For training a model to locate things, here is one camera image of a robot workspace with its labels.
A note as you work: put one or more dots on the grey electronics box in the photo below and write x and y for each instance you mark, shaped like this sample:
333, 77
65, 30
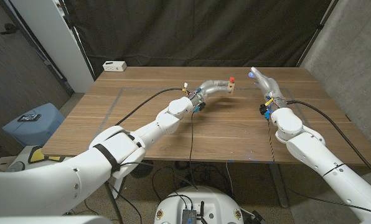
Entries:
188, 216

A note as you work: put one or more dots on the white pillar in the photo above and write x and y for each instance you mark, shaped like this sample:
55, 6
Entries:
58, 40

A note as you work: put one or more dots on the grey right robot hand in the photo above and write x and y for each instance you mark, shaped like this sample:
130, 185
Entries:
268, 87

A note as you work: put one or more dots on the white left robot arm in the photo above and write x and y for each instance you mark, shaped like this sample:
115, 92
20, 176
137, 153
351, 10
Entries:
110, 155

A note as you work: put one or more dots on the small wooden block with holes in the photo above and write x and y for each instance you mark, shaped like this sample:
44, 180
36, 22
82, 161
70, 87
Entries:
231, 88

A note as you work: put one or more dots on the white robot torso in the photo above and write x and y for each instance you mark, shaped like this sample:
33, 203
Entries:
216, 202

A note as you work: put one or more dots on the blue plastic stool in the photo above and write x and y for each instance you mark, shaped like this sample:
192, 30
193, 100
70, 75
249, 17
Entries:
39, 132

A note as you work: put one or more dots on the grey black sneaker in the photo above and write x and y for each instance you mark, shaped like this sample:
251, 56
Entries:
15, 167

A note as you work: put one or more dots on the grey table leg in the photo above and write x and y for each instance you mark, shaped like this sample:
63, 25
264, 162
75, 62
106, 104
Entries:
280, 189

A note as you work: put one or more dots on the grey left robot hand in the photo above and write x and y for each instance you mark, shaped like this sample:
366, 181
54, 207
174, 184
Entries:
212, 88

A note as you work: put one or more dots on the white power strip box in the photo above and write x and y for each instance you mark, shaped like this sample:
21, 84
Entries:
114, 66

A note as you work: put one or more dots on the black backdrop curtain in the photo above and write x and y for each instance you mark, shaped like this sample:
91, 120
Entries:
188, 31

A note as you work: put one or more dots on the round black floor fan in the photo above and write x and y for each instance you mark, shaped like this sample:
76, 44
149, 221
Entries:
143, 170

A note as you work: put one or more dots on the black backdrop stand pole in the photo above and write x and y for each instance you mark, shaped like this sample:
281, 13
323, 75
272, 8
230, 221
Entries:
319, 27
77, 39

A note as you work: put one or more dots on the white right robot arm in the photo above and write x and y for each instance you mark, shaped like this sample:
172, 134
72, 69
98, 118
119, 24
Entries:
313, 149

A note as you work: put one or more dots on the black smartphone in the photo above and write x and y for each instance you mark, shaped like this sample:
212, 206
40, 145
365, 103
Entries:
29, 117

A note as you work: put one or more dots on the red-headed wooden screw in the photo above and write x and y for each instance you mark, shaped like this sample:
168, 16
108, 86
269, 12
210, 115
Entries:
231, 80

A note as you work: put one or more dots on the white table leg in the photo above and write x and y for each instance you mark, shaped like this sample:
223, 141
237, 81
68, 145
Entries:
120, 183

